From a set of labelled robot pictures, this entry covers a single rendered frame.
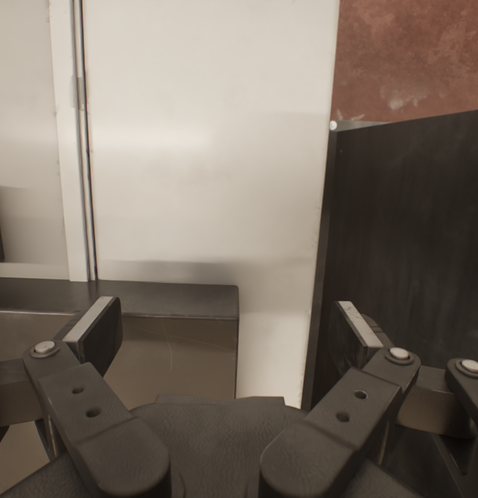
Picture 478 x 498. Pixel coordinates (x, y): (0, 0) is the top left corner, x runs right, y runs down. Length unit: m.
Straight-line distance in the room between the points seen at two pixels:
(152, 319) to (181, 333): 0.01
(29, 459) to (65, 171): 0.15
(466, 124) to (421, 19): 0.69
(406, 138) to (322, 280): 0.57
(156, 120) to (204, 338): 0.11
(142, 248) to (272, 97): 0.10
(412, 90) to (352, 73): 0.17
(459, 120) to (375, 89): 0.59
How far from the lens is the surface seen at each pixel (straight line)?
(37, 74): 0.21
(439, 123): 0.57
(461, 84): 1.20
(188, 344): 0.17
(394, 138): 0.69
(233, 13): 0.19
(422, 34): 1.17
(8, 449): 0.23
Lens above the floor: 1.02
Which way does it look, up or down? 74 degrees down
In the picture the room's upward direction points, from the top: 178 degrees clockwise
